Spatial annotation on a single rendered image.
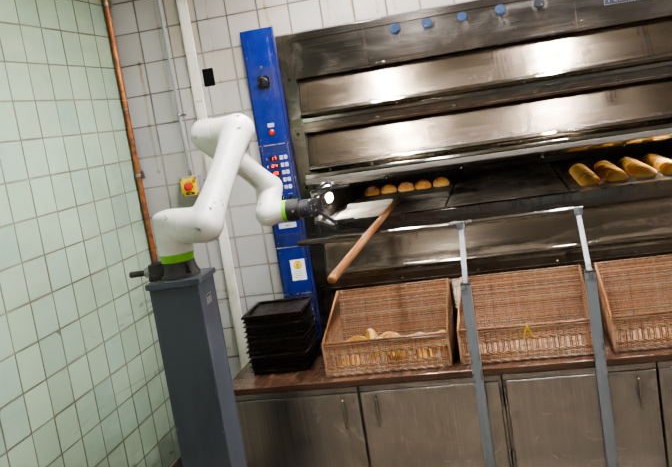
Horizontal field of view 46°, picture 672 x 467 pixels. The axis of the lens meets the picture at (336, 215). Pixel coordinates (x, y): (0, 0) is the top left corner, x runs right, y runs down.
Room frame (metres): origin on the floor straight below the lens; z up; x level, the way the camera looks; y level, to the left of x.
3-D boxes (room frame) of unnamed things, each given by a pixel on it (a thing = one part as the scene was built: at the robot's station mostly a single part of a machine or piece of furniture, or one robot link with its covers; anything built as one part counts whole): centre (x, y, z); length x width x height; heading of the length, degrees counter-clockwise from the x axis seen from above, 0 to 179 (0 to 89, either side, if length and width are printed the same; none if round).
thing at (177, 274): (2.87, 0.66, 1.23); 0.26 x 0.15 x 0.06; 81
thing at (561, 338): (3.35, -0.74, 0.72); 0.56 x 0.49 x 0.28; 76
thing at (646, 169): (3.92, -1.45, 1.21); 0.61 x 0.48 x 0.06; 167
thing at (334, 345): (3.48, -0.16, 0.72); 0.56 x 0.49 x 0.28; 78
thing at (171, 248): (2.86, 0.59, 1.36); 0.16 x 0.13 x 0.19; 56
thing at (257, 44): (4.75, 0.03, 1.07); 1.93 x 0.16 x 2.15; 167
